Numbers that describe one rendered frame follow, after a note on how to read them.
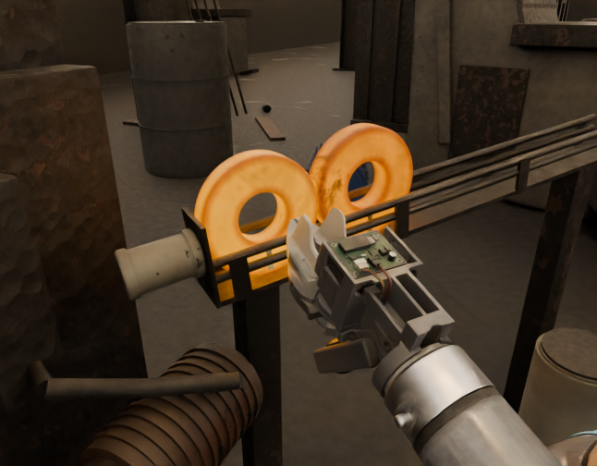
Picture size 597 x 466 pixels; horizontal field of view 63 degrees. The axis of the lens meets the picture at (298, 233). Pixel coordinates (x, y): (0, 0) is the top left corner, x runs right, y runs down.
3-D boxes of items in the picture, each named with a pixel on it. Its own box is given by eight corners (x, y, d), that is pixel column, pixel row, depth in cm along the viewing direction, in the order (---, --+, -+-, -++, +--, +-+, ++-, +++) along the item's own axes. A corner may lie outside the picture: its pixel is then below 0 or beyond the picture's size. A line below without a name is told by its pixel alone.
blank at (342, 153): (301, 137, 61) (314, 142, 59) (397, 112, 68) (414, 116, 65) (311, 244, 69) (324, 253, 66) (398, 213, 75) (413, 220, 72)
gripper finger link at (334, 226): (326, 180, 51) (375, 236, 45) (316, 223, 55) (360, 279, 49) (300, 185, 50) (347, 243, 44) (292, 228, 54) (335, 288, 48)
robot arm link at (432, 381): (471, 423, 40) (393, 464, 36) (435, 378, 43) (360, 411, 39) (510, 372, 35) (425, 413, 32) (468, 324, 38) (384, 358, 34)
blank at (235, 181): (181, 166, 55) (190, 175, 53) (300, 137, 61) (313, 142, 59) (206, 281, 62) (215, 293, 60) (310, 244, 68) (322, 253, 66)
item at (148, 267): (123, 286, 58) (109, 242, 56) (194, 263, 62) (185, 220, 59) (133, 311, 54) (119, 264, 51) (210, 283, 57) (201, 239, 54)
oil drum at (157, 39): (124, 171, 312) (100, 19, 275) (182, 150, 360) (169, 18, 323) (200, 184, 288) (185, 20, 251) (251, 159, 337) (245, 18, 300)
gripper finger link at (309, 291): (318, 245, 50) (364, 306, 44) (314, 257, 51) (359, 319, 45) (276, 255, 47) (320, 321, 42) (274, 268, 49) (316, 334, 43)
